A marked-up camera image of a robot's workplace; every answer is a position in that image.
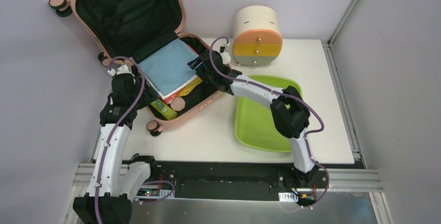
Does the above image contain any yellow green spray bottle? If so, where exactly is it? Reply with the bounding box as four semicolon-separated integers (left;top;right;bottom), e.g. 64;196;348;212
150;99;177;120

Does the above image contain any white peace daisy shirt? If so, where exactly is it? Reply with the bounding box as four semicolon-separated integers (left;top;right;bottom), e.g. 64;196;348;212
159;75;201;99

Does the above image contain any green plastic tray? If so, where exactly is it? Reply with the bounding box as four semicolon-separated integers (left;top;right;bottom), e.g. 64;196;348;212
231;75;302;153

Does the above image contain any red white tie-dye cloth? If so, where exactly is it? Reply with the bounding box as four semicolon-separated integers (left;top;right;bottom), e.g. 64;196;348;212
159;91;180;104

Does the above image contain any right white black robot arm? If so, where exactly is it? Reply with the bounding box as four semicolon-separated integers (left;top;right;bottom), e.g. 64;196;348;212
187;50;319;188

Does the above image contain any folded yellow cloth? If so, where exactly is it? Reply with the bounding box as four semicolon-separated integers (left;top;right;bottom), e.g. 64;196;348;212
177;76;202;97

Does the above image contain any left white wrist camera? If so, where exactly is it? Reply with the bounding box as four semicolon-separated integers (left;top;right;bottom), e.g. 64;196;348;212
107;64;133;77

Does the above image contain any light blue cloth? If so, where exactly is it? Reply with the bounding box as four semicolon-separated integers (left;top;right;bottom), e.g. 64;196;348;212
139;39;199;95

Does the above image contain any cream three-drawer round cabinet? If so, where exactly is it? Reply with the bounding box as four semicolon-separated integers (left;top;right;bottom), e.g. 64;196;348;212
232;5;283;67

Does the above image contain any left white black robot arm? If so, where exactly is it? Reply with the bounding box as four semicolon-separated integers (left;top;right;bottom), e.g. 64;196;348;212
73;73;159;223

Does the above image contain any pink hard-shell suitcase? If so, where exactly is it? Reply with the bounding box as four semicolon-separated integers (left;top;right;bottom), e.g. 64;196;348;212
49;0;224;136

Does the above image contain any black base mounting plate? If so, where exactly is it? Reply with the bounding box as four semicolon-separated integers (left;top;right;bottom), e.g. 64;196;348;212
138;162;328;202

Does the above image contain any pink octagonal small box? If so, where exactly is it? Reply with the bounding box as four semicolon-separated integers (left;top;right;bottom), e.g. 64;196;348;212
170;97;186;112

